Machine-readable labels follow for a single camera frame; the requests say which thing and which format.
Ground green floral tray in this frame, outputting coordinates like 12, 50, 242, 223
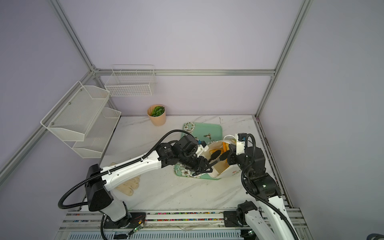
174, 122, 223, 180

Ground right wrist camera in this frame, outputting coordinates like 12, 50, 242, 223
236, 133, 248, 155

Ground fake toast slice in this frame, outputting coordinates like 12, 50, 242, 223
223, 142, 230, 153

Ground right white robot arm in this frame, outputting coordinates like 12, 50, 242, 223
224, 133, 299, 240

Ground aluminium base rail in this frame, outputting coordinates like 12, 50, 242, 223
58, 208, 308, 232

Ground white wire basket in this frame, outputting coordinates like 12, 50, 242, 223
105, 65, 157, 97

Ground black metal tongs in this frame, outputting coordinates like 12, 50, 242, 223
192, 150, 223, 169

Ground white paper bag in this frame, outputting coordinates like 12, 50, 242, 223
203, 135, 241, 179

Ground potted green plant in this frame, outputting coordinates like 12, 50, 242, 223
147, 105, 166, 127

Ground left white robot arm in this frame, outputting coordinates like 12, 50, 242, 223
58, 130, 213, 240

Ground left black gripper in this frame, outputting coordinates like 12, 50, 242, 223
178, 152, 214, 173

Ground white two-tier mesh shelf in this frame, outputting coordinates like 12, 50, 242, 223
41, 82, 121, 159

